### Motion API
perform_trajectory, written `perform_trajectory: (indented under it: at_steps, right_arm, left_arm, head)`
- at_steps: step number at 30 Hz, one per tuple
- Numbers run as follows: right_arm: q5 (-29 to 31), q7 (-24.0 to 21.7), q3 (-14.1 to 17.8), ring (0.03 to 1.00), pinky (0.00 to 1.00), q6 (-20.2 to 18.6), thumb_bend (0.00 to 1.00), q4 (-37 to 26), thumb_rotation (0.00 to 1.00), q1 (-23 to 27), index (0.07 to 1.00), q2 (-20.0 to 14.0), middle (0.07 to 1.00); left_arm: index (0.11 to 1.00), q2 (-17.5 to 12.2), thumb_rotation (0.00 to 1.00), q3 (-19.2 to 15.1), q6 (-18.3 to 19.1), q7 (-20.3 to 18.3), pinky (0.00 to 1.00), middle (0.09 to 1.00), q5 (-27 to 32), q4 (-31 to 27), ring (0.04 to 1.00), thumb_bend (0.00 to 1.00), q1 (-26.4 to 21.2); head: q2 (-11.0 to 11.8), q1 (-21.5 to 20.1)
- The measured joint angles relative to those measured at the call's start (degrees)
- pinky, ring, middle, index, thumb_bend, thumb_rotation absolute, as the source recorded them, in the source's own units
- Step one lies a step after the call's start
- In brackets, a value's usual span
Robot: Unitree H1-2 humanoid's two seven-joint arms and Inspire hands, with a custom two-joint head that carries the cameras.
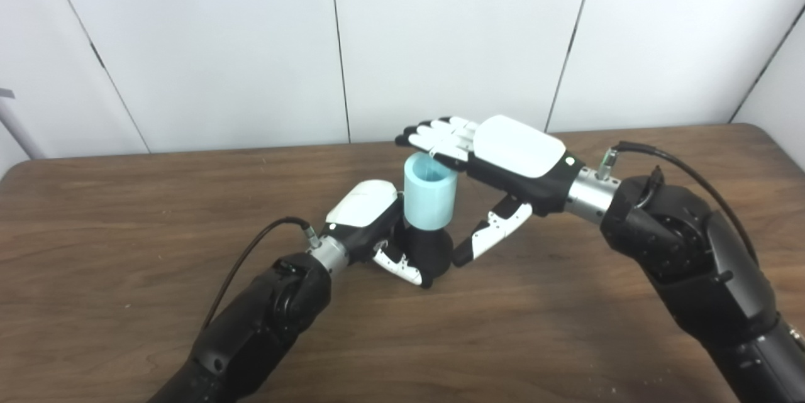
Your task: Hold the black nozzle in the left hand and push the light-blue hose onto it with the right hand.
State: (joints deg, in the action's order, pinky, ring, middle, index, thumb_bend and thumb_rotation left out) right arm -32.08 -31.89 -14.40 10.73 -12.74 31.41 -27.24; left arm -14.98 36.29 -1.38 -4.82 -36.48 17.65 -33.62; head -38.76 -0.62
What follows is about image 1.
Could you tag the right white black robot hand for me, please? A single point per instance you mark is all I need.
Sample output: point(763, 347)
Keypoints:
point(516, 148)

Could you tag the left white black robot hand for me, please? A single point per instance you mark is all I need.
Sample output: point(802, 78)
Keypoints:
point(365, 205)

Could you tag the white wall corner post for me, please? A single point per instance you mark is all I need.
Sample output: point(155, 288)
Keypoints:
point(19, 132)

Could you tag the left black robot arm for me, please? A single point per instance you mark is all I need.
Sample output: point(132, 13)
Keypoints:
point(264, 321)

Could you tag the black flared nozzle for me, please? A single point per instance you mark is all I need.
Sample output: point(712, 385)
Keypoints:
point(431, 249)

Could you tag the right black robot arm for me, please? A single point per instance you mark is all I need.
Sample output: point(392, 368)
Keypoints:
point(698, 258)

